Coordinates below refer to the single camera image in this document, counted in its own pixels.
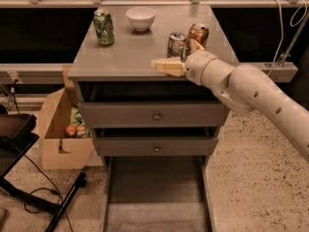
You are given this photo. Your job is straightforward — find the green soda can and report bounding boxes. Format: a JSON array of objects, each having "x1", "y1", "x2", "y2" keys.
[{"x1": 94, "y1": 9, "x2": 115, "y2": 46}]

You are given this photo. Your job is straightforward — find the green snack bag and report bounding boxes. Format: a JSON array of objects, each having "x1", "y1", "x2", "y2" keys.
[{"x1": 70, "y1": 107, "x2": 84, "y2": 127}]

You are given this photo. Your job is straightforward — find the grey bottom drawer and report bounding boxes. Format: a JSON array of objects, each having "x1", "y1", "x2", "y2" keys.
[{"x1": 99, "y1": 156, "x2": 215, "y2": 232}]

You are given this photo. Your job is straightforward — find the cardboard box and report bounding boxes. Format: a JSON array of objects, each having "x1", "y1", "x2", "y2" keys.
[{"x1": 38, "y1": 65, "x2": 94, "y2": 169}]

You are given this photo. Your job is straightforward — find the small can in box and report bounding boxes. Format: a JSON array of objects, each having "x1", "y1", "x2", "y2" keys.
[{"x1": 76, "y1": 125, "x2": 90, "y2": 138}]

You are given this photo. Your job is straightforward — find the grey drawer cabinet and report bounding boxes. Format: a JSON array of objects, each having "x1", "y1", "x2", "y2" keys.
[{"x1": 67, "y1": 4, "x2": 247, "y2": 166}]

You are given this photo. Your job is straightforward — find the grey drawer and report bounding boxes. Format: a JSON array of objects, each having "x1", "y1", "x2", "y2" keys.
[
  {"x1": 94, "y1": 128, "x2": 218, "y2": 157},
  {"x1": 78, "y1": 81, "x2": 228, "y2": 129},
  {"x1": 99, "y1": 156, "x2": 215, "y2": 232}
]

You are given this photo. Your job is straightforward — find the grey middle drawer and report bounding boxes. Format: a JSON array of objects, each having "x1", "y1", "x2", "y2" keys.
[{"x1": 94, "y1": 128, "x2": 218, "y2": 157}]

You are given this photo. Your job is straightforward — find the white bowl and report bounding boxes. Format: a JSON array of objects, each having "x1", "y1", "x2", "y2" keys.
[{"x1": 126, "y1": 7, "x2": 156, "y2": 32}]

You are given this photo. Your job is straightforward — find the silver blue redbull can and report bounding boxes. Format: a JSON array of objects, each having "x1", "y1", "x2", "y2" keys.
[{"x1": 167, "y1": 32, "x2": 186, "y2": 58}]

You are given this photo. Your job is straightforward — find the grey top drawer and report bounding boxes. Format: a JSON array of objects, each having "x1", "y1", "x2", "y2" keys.
[{"x1": 78, "y1": 81, "x2": 228, "y2": 129}]

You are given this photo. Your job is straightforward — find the orange soda can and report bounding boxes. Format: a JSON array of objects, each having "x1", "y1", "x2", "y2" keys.
[{"x1": 185, "y1": 23, "x2": 210, "y2": 56}]

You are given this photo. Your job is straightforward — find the black cable on floor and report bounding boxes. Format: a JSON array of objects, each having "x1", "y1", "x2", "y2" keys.
[{"x1": 9, "y1": 77, "x2": 75, "y2": 232}]

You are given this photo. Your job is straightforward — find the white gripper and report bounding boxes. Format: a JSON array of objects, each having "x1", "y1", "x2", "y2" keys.
[{"x1": 151, "y1": 39, "x2": 217, "y2": 85}]

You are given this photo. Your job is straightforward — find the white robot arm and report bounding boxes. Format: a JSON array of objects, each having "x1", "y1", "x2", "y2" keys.
[{"x1": 151, "y1": 43, "x2": 309, "y2": 161}]

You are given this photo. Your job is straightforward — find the black stand with tray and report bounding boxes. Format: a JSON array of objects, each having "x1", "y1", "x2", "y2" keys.
[{"x1": 0, "y1": 103, "x2": 89, "y2": 232}]

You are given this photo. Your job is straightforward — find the white cable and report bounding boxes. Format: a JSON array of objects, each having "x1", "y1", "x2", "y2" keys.
[{"x1": 266, "y1": 0, "x2": 309, "y2": 77}]

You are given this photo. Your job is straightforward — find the red apple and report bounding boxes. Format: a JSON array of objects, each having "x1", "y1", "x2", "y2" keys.
[{"x1": 65, "y1": 125, "x2": 77, "y2": 138}]

